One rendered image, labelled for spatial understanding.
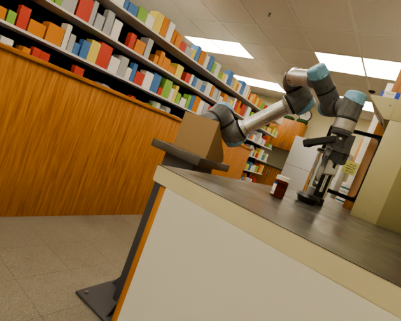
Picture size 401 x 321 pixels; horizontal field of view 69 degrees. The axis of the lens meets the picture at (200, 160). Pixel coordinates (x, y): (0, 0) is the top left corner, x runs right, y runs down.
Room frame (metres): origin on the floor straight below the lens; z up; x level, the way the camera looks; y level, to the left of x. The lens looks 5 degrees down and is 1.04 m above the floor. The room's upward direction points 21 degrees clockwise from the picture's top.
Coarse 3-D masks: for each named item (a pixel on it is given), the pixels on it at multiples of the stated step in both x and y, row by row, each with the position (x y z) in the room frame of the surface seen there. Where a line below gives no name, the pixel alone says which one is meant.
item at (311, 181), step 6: (318, 150) 1.22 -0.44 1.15; (318, 156) 1.22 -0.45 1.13; (318, 162) 1.20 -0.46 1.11; (312, 168) 1.23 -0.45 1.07; (336, 168) 1.20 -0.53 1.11; (312, 174) 1.21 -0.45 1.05; (306, 180) 1.24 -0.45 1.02; (312, 180) 1.20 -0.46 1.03; (330, 180) 1.19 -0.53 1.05; (306, 186) 1.22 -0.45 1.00; (312, 186) 1.19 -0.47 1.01; (324, 198) 1.20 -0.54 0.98
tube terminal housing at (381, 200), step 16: (400, 96) 1.36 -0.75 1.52; (400, 112) 1.35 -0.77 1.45; (400, 128) 1.33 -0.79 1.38; (384, 144) 1.35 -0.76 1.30; (400, 144) 1.32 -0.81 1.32; (384, 160) 1.34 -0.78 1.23; (400, 160) 1.31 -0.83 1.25; (368, 176) 1.36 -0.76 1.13; (384, 176) 1.32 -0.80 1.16; (400, 176) 1.31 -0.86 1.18; (368, 192) 1.34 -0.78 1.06; (384, 192) 1.31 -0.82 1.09; (400, 192) 1.31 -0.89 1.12; (352, 208) 1.36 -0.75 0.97; (368, 208) 1.33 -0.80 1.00; (384, 208) 1.30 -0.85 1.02; (400, 208) 1.32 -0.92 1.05; (384, 224) 1.31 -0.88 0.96; (400, 224) 1.32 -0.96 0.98
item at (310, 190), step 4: (308, 188) 1.11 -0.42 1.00; (312, 188) 1.10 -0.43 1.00; (296, 192) 1.12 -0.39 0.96; (300, 192) 1.10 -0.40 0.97; (304, 192) 1.09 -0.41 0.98; (308, 192) 1.10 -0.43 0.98; (312, 192) 1.10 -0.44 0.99; (300, 196) 1.09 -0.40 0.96; (304, 196) 1.07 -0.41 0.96; (308, 196) 1.07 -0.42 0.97; (312, 196) 1.07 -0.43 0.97; (300, 200) 1.09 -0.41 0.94; (304, 200) 1.08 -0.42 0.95; (308, 200) 1.07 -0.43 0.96; (312, 200) 1.07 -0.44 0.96; (316, 200) 1.07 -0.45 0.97; (312, 204) 1.08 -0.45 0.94
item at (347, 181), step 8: (360, 136) 1.70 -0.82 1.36; (360, 144) 1.69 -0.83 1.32; (368, 144) 1.67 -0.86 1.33; (376, 144) 1.65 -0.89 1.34; (352, 152) 1.71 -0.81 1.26; (360, 152) 1.68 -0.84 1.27; (368, 152) 1.66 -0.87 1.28; (352, 160) 1.70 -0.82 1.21; (360, 160) 1.67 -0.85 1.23; (368, 160) 1.65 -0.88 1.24; (344, 168) 1.71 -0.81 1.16; (352, 168) 1.69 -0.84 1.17; (360, 168) 1.66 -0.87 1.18; (336, 176) 1.73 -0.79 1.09; (344, 176) 1.70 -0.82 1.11; (352, 176) 1.68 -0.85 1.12; (360, 176) 1.65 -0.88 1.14; (336, 184) 1.72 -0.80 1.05; (344, 184) 1.69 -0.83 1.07; (352, 184) 1.67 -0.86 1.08; (328, 192) 1.73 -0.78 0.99; (344, 192) 1.68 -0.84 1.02; (352, 192) 1.66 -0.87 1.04
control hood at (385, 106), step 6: (372, 96) 1.42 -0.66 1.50; (378, 96) 1.41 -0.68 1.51; (372, 102) 1.47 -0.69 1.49; (378, 102) 1.41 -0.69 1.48; (384, 102) 1.39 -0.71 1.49; (390, 102) 1.38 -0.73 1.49; (396, 102) 1.37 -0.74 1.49; (378, 108) 1.40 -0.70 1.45; (384, 108) 1.39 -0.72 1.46; (390, 108) 1.37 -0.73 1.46; (384, 114) 1.38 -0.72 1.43; (390, 114) 1.37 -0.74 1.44; (384, 120) 1.40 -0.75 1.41; (384, 126) 1.51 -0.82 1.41
